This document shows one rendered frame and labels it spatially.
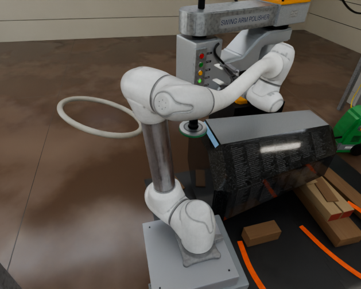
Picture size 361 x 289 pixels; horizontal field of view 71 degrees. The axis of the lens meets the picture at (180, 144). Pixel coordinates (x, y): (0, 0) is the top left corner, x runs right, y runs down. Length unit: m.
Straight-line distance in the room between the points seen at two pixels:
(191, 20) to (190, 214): 1.02
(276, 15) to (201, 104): 1.27
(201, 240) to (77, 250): 1.48
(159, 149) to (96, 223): 1.67
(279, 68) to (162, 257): 0.98
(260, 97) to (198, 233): 0.65
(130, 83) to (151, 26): 6.96
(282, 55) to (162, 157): 0.65
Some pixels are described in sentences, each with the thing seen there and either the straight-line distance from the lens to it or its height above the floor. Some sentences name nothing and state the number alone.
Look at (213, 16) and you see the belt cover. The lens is 1.56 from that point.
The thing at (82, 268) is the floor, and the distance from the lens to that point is 2.34.
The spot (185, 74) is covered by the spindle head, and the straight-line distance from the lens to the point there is 1.67.
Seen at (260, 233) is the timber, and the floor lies 0.14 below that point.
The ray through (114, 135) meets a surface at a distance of 1.33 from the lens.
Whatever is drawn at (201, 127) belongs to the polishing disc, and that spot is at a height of 0.92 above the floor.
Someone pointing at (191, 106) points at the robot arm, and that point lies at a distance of 0.73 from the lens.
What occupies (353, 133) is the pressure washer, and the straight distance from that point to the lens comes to 3.63.
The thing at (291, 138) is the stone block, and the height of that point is 0.83.
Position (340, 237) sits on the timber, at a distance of 2.62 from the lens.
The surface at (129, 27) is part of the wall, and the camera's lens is 7.73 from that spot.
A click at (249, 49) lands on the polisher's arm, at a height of 1.48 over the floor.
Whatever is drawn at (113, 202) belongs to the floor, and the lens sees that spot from 2.65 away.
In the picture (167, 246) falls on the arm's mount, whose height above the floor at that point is 0.86.
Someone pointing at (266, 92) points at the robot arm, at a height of 1.52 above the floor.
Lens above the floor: 2.01
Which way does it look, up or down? 38 degrees down
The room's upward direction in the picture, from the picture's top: 2 degrees clockwise
